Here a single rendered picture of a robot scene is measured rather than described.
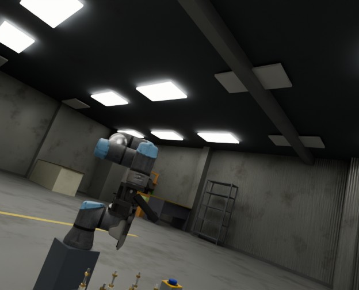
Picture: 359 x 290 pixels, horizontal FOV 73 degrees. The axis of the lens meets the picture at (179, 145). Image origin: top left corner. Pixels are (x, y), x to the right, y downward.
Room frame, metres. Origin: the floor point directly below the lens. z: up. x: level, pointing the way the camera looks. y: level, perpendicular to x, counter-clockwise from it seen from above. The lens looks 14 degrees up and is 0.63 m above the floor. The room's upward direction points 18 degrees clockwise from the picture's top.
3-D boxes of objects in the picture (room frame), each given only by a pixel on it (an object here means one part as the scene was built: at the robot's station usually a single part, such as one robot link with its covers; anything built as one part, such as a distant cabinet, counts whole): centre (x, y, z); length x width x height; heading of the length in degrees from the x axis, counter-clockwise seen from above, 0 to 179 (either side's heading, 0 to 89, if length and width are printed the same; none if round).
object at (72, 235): (1.41, 0.35, 0.35); 0.15 x 0.15 x 0.10
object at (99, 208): (1.41, 0.34, 0.47); 0.13 x 0.12 x 0.14; 101
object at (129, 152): (0.97, 0.14, 0.76); 0.11 x 0.11 x 0.08; 11
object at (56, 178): (8.80, 3.77, 0.40); 2.34 x 0.75 x 0.80; 45
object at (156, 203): (8.58, -0.36, 0.40); 1.49 x 0.77 x 0.80; 135
